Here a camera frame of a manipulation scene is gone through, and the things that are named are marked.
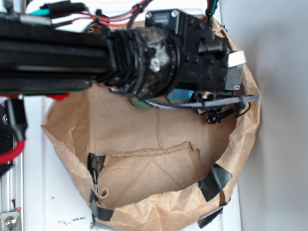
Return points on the silver corner bracket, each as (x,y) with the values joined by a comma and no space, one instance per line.
(9,221)

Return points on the green dimpled ball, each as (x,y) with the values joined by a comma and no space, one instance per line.
(139,103)

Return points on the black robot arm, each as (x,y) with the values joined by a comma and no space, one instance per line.
(61,48)

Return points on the white plastic tray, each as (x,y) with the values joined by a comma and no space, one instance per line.
(50,200)

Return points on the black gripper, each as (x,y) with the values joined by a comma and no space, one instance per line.
(204,62)

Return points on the aluminium frame rail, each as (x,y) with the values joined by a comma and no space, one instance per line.
(11,187)

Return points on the black metal bracket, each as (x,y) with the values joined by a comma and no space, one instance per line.
(6,140)

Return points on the brown paper bag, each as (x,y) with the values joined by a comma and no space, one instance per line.
(160,168)

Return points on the teal blue cloth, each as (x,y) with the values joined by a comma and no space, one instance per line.
(180,95)

